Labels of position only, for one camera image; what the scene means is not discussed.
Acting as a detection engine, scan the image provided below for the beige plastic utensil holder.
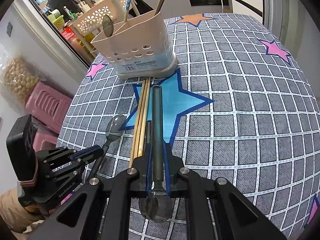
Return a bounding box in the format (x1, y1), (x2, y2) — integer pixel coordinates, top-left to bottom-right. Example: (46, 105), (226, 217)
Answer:
(91, 10), (178, 80)

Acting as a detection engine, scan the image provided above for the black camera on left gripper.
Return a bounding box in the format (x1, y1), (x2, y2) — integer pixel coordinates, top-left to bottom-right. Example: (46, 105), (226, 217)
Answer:
(6, 114), (38, 187)

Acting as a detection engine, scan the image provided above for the dark green handled spoon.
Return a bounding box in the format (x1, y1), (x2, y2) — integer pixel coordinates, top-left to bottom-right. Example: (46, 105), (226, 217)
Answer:
(139, 85), (172, 223)

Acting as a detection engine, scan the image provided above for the pink plastic stool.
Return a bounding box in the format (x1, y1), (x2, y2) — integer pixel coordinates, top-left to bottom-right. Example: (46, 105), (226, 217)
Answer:
(24, 81), (73, 153)

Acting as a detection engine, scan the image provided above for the dark spoon on table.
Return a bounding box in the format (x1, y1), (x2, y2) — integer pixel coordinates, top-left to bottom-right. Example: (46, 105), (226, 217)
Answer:
(87, 114), (126, 180)

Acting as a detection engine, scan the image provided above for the bag of beige balls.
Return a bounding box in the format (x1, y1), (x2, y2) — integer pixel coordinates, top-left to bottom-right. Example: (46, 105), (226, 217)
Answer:
(1, 57), (44, 105)

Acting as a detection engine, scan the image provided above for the bamboo chopstick on table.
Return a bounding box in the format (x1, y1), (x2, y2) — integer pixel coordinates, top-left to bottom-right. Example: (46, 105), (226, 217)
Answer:
(129, 80), (146, 168)

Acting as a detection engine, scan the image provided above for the beige perforated plastic rack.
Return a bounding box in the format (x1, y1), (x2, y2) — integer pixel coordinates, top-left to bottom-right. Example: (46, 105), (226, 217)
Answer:
(68, 0), (127, 56)

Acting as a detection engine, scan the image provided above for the black chopstick on table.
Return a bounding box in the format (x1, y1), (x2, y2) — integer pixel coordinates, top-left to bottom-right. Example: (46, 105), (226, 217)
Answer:
(145, 120), (152, 144)

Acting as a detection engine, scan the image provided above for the grey checked star tablecloth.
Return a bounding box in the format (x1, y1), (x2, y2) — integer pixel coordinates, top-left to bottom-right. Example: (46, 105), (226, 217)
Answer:
(57, 13), (319, 239)

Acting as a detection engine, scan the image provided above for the blue patterned chopstick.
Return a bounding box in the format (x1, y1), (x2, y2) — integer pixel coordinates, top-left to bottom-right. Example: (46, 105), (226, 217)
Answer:
(123, 0), (131, 23)

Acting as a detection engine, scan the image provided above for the person left hand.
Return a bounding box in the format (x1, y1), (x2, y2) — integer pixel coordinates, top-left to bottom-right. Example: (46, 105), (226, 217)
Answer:
(1, 188), (45, 237)

